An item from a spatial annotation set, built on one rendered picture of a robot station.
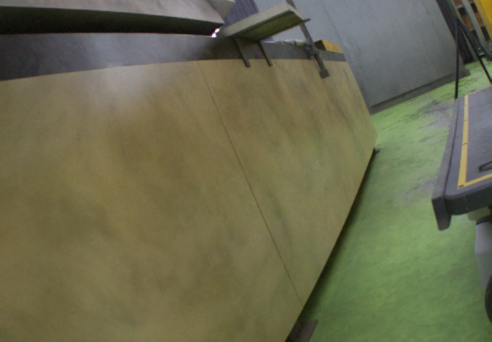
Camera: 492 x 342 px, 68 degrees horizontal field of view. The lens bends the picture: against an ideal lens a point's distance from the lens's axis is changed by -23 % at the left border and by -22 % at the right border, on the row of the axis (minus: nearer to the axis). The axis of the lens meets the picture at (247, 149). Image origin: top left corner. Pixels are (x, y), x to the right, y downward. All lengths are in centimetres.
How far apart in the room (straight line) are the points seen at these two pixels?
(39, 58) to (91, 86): 11
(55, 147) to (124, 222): 15
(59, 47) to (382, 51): 620
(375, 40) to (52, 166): 630
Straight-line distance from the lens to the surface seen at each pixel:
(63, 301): 49
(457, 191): 57
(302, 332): 111
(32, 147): 52
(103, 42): 72
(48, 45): 62
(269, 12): 119
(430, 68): 667
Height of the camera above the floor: 53
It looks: 3 degrees down
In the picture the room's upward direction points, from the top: 23 degrees counter-clockwise
